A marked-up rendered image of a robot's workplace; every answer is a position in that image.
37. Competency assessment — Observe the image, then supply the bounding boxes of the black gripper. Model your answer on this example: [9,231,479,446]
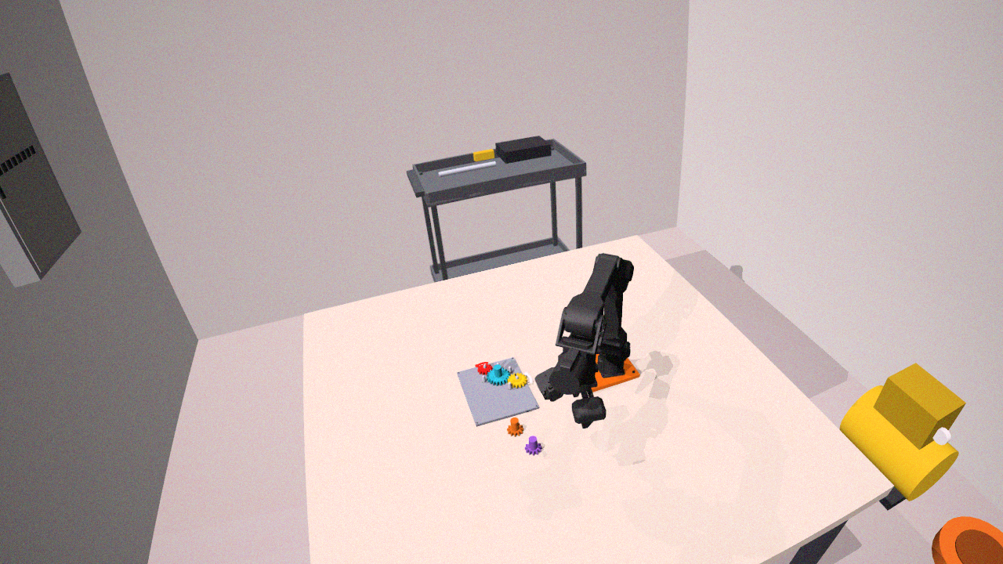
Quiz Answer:
[572,361,607,428]

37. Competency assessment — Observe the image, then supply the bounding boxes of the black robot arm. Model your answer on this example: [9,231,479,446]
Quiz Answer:
[534,253,634,402]

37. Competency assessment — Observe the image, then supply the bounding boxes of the teal gear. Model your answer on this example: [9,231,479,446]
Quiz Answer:
[487,364,511,385]

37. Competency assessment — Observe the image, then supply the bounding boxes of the orange gear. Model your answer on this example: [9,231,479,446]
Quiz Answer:
[507,418,523,437]

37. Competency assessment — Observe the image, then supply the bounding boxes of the purple gear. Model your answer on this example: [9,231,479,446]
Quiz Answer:
[525,436,542,456]

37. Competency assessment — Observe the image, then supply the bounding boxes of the yellow gear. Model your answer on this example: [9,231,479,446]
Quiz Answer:
[508,373,527,389]

